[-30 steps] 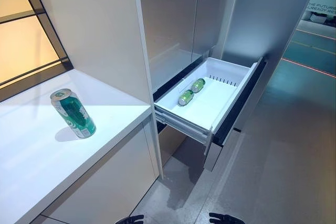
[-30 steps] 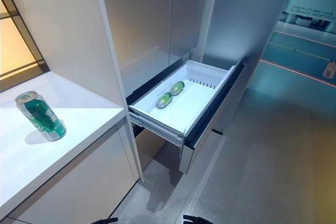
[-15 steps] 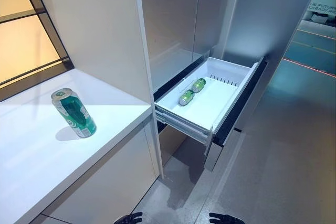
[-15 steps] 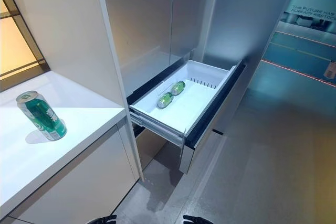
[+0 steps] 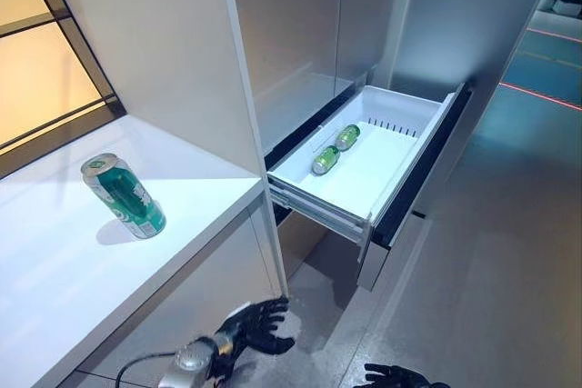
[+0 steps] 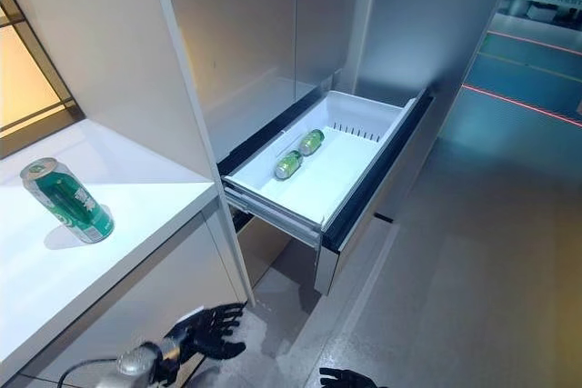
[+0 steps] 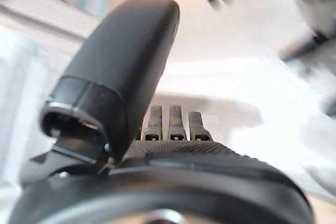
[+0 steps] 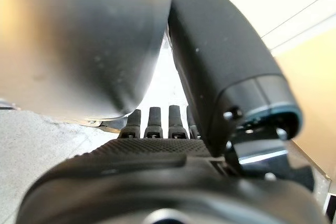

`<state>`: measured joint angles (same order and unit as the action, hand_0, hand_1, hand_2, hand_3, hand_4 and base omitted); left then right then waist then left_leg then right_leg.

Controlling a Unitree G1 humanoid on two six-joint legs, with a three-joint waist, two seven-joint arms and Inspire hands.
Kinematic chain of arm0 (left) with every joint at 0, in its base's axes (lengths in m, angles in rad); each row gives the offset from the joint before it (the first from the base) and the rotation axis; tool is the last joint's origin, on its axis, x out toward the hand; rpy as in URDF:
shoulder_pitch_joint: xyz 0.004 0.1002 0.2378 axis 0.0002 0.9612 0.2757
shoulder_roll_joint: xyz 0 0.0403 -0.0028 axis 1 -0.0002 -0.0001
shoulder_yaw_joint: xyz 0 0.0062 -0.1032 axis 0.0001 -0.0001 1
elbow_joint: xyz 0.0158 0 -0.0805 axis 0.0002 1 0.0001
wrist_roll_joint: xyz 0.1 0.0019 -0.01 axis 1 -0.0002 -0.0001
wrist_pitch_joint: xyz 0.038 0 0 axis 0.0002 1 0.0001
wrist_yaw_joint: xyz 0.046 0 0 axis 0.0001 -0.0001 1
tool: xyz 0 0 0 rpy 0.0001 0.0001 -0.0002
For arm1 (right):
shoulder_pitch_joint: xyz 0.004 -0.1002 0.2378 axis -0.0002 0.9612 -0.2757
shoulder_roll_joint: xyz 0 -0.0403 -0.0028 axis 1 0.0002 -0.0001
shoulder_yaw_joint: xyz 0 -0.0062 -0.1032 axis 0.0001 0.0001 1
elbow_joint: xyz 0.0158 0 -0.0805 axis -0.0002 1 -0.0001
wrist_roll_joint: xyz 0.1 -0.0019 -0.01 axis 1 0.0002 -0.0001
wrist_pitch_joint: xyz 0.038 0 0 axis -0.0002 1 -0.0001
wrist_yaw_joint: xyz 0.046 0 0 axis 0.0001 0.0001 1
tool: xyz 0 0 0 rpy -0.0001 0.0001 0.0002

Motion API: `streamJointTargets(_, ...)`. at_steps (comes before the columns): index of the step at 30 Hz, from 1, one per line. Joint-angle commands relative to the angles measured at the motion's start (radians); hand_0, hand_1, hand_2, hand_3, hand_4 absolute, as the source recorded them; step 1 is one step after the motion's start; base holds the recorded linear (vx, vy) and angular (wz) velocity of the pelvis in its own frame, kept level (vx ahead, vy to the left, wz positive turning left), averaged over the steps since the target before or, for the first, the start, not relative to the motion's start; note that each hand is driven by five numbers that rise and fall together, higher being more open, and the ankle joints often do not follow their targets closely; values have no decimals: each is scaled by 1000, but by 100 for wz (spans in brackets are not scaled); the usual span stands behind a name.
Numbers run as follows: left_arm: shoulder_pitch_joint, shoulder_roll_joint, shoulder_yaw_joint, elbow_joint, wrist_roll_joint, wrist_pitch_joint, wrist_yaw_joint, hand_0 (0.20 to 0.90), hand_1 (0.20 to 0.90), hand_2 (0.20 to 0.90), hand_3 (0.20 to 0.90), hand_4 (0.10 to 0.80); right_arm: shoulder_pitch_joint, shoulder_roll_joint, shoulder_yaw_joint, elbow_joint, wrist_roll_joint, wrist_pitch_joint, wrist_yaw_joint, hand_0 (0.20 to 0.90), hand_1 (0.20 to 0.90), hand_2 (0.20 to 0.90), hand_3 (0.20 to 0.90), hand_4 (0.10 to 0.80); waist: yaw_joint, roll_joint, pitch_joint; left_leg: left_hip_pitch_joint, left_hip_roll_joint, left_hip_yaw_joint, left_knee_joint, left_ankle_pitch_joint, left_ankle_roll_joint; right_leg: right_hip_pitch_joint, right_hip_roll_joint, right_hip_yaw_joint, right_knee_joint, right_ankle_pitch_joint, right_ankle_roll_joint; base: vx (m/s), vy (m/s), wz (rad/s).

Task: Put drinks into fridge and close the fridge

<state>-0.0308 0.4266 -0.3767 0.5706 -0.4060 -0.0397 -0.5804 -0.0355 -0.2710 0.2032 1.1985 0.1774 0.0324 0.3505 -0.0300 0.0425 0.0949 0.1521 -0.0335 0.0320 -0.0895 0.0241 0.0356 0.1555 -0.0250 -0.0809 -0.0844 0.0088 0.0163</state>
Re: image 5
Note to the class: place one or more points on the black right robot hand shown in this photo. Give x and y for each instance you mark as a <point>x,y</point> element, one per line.
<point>393,375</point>

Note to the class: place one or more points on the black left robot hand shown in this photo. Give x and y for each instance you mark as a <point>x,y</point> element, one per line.
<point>254,322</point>

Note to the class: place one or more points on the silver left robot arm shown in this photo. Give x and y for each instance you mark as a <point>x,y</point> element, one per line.
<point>193,366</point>

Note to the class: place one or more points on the white fridge drawer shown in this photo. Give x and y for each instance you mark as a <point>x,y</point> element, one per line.
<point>364,170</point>

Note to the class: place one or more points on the silver fridge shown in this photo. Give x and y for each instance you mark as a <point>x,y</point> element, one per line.
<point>318,42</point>

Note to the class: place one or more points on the small green drink can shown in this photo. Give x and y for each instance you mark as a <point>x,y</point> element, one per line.
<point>347,136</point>
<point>326,159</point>

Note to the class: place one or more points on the large green beer can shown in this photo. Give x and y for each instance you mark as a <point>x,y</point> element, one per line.
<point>125,197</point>

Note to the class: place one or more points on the white counter cabinet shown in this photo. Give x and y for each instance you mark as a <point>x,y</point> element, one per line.
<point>113,179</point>

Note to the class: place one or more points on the black framed window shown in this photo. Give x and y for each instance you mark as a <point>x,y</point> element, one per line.
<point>50,52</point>

